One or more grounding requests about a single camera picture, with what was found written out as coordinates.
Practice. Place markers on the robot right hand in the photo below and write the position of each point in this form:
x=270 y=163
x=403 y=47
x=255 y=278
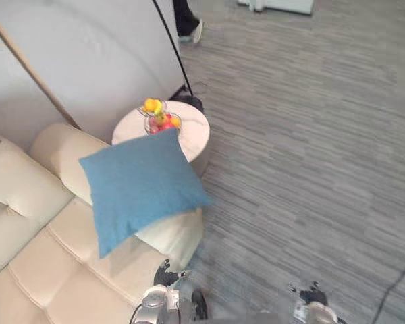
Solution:
x=312 y=294

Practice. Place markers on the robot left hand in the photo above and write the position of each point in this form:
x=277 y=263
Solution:
x=165 y=276

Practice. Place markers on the blue square cushion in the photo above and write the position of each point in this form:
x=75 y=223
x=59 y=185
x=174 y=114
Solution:
x=141 y=189

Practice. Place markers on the beige tufted sofa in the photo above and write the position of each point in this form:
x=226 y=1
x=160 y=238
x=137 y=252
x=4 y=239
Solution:
x=54 y=270

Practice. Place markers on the round beige side table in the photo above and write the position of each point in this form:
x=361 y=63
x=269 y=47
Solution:
x=195 y=135

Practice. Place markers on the red fruit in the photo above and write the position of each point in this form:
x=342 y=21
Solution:
x=163 y=125

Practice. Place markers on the yellow fruit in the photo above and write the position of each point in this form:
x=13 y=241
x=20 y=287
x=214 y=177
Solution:
x=152 y=104

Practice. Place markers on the black arc floor lamp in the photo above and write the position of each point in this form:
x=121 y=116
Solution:
x=193 y=102

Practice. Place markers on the white partition panel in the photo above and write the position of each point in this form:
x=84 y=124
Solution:
x=87 y=60

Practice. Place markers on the person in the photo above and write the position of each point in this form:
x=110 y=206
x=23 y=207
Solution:
x=186 y=20

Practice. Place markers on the wooden pole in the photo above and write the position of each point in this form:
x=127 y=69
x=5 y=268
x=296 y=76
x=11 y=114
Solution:
x=20 y=59

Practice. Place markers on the white furniture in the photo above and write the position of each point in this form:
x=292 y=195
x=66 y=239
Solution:
x=276 y=5

